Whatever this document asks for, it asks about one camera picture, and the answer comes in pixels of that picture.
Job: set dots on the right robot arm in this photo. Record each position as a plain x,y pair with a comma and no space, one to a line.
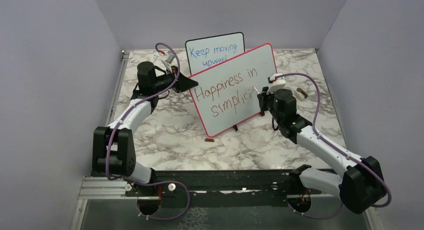
358,182

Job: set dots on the black mounting rail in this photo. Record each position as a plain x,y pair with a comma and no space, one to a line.
205,188

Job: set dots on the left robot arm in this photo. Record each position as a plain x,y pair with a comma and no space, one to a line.
113,151

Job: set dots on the pink framed whiteboard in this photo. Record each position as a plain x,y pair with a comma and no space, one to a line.
224,96

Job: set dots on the small white eraser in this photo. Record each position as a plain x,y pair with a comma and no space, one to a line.
301,94

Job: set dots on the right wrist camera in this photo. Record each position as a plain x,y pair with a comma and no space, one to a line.
277,81

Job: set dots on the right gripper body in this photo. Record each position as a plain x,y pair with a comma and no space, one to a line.
268,100

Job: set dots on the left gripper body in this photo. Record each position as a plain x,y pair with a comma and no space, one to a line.
164,82

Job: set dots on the black framed whiteboard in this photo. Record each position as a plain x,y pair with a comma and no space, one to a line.
205,52

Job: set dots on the aluminium table frame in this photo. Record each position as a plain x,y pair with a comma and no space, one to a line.
172,138

